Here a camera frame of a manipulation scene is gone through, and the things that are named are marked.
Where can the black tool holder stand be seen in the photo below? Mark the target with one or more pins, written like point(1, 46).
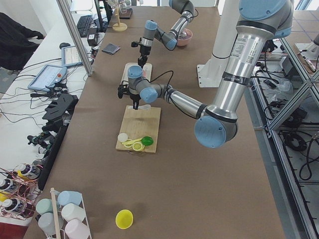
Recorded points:
point(54, 112)

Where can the white ceramic spoon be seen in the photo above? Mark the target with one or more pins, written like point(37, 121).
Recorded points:
point(143, 107)

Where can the dark brown tray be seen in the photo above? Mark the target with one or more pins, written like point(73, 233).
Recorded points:
point(126, 14)

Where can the dark grey folded cloth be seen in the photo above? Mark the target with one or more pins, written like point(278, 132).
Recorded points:
point(111, 49)

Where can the grey cup on rack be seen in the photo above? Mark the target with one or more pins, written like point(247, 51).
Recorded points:
point(46, 223)

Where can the wooden mug tree stand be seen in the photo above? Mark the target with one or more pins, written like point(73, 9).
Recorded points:
point(118, 5)

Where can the black power adapter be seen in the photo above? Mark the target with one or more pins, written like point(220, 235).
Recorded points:
point(92, 36)

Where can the cream serving tray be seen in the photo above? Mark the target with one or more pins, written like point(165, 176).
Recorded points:
point(148, 72)

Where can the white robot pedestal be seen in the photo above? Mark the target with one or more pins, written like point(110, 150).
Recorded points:
point(210, 74)

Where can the large pink bowl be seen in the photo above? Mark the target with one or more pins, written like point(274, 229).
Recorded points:
point(182, 43)

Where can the white cup on rack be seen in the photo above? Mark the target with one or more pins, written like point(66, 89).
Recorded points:
point(72, 211)

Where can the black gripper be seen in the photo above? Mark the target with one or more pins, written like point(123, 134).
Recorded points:
point(134, 97)
point(144, 51)

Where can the lemon slice toy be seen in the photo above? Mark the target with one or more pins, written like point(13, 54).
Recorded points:
point(128, 144)

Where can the paint bottle yellow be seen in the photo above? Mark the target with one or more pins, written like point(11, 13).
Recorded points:
point(28, 172)

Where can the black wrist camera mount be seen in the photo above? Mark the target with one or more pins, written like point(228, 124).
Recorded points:
point(123, 89)

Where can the blue cup on rack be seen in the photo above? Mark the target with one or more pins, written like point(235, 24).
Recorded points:
point(66, 197)

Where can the blue teach pendant tablet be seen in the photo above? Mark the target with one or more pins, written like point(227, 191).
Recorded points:
point(47, 78)

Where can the copper wire bottle rack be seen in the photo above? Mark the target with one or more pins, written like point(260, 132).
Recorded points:
point(28, 193)

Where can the black keyboard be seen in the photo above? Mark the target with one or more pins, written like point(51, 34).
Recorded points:
point(84, 24)

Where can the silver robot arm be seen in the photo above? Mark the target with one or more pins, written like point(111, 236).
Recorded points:
point(168, 39)
point(259, 21)

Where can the mint green cup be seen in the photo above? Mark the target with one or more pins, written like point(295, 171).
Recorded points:
point(44, 206)

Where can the aluminium frame post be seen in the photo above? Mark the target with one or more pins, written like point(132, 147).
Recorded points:
point(69, 21)

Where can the wooden cup rack post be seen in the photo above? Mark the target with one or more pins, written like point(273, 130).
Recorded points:
point(55, 213)

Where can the green lime toy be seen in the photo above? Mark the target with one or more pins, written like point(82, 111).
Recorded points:
point(147, 141)

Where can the computer mouse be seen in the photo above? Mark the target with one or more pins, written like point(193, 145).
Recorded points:
point(64, 44)

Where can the pink cup on rack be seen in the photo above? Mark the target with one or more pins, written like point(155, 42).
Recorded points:
point(75, 229)

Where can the black jacket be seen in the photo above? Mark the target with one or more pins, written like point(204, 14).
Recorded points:
point(15, 47)

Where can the bamboo cutting board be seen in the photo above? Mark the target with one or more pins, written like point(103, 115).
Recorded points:
point(140, 123)

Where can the white toy steamed bun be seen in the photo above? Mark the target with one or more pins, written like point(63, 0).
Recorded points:
point(122, 137)

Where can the lemon half toy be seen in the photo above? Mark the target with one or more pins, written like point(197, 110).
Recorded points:
point(138, 146)

